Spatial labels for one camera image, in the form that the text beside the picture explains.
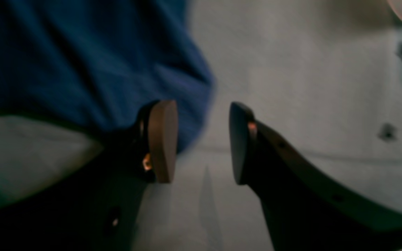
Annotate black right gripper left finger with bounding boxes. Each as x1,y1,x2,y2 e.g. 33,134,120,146
0,100,178,251

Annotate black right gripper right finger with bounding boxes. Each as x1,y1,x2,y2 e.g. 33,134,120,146
229,102,402,251

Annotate dark blue t-shirt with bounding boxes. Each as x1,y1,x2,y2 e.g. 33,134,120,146
0,0,214,152

